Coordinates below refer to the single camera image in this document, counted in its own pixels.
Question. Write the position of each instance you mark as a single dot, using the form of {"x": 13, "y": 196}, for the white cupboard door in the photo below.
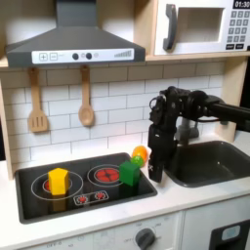
{"x": 198, "y": 221}

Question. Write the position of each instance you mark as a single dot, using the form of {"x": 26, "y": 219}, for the grey extractor hood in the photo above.
{"x": 74, "y": 39}

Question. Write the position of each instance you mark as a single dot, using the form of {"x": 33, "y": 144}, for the wooden spoon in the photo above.
{"x": 86, "y": 115}

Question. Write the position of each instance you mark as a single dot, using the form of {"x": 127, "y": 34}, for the yellow block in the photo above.
{"x": 58, "y": 182}

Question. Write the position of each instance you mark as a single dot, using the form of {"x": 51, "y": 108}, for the wooden slotted spatula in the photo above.
{"x": 37, "y": 122}

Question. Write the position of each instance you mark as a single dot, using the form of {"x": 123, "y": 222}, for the white toy microwave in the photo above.
{"x": 195, "y": 49}

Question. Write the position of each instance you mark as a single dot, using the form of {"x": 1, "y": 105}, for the black toy stove top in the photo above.
{"x": 32, "y": 208}

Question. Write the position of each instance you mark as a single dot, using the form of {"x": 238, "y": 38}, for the grey stove knob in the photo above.
{"x": 145, "y": 239}

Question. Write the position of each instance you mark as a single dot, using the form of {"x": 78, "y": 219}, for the dark grey sink basin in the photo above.
{"x": 208, "y": 162}

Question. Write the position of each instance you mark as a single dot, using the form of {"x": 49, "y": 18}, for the white oven control panel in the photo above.
{"x": 107, "y": 236}

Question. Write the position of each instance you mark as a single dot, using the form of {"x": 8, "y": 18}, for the green block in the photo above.
{"x": 128, "y": 174}

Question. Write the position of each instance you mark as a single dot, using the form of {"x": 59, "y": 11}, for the light wooden side panel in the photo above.
{"x": 232, "y": 91}

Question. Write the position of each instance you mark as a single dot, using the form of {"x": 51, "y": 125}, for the orange toy carrot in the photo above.
{"x": 140, "y": 151}

